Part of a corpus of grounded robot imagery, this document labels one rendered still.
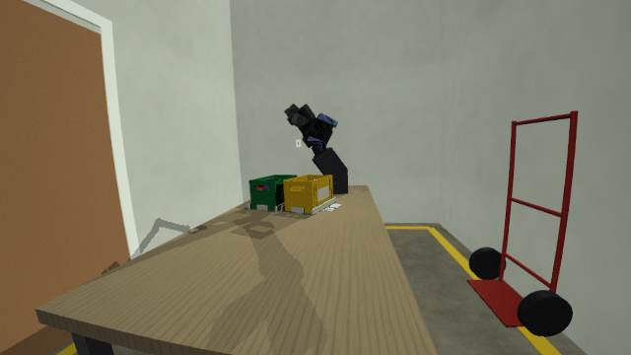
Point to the white pick list paper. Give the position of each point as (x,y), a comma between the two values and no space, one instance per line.
(332,207)

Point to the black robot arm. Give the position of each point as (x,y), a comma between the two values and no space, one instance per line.
(305,123)

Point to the green crate with dividers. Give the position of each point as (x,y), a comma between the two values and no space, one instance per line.
(272,197)

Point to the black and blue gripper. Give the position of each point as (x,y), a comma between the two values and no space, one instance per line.
(321,125)

